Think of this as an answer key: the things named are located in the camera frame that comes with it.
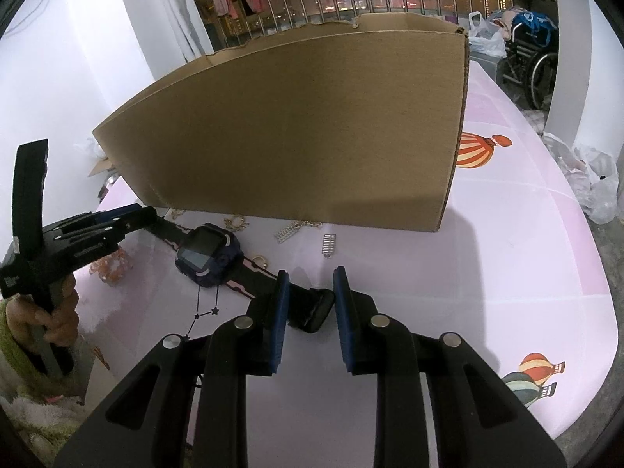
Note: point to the crumpled white plastic bag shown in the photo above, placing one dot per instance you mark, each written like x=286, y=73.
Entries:
x=590, y=180

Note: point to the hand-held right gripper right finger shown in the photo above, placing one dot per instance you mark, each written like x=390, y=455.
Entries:
x=343, y=321

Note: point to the person's left hand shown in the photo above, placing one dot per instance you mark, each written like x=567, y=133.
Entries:
x=68, y=317

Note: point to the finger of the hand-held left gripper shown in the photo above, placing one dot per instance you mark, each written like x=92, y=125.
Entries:
x=83, y=248
x=122, y=214

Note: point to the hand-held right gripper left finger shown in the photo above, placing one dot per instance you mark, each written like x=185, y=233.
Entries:
x=277, y=321

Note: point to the brown cardboard box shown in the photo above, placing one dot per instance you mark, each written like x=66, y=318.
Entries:
x=292, y=122

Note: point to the white curtain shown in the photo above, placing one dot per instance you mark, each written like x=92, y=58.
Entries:
x=180, y=14

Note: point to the silver comb hair clip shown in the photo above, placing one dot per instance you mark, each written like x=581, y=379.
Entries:
x=286, y=232
x=329, y=244

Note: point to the dark blue smartwatch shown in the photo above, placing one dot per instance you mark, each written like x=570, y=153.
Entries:
x=207, y=253

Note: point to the wheelchair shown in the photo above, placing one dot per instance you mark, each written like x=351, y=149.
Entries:
x=534, y=53

